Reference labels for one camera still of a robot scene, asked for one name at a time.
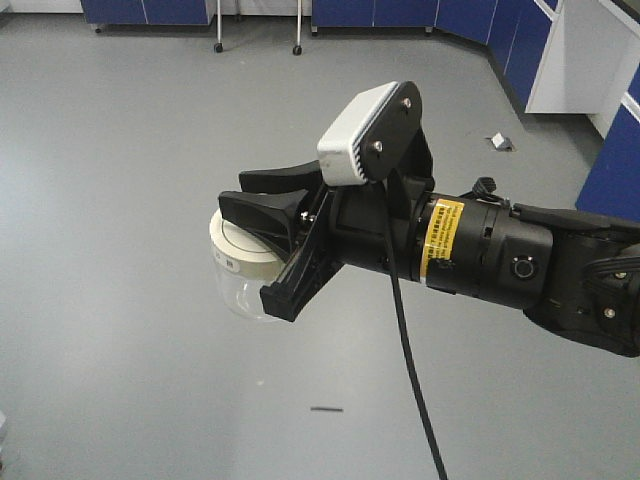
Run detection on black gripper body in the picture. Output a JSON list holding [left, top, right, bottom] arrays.
[[260, 170, 434, 320]]

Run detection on white cabinet side panel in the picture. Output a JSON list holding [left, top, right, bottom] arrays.
[[525, 0, 639, 137]]

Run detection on small white floor outlet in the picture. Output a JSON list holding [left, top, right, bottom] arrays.
[[486, 132, 515, 152]]

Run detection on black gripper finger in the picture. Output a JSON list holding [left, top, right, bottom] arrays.
[[218, 189, 310, 261], [239, 160, 321, 193]]

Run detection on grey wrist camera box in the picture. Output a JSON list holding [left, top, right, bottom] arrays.
[[317, 81, 422, 187]]

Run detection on metal cart legs with casters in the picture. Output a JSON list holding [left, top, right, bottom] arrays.
[[210, 1, 304, 57]]

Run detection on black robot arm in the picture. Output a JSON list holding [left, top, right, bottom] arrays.
[[218, 161, 639, 358]]

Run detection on glass jar with white lid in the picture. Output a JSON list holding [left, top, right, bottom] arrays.
[[209, 209, 284, 323]]

